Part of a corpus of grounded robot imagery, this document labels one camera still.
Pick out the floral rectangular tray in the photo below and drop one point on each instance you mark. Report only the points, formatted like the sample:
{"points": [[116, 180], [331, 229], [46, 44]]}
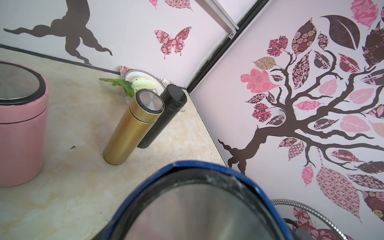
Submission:
{"points": [[124, 69]]}

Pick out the green plastic leaf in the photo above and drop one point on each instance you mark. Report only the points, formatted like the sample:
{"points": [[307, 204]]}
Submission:
{"points": [[120, 82]]}

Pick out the black thermos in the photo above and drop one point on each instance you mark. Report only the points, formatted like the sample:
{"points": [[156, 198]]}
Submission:
{"points": [[174, 99]]}

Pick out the blue thermos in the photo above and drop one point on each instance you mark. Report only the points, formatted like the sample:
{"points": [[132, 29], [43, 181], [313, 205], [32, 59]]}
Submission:
{"points": [[195, 200]]}

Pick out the gold thermos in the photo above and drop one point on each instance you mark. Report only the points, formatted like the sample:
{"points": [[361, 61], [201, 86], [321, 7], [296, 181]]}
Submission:
{"points": [[143, 111]]}

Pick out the pink thermos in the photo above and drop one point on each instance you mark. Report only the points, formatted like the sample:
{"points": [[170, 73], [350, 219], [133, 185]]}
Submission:
{"points": [[24, 116]]}

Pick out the horizontal aluminium back bar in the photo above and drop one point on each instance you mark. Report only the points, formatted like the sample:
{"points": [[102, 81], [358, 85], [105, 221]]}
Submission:
{"points": [[231, 25]]}

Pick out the toy napa cabbage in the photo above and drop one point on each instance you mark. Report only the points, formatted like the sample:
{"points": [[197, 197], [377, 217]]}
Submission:
{"points": [[144, 83]]}

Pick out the white round plate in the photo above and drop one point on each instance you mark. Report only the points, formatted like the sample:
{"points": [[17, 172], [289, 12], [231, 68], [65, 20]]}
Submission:
{"points": [[128, 76]]}

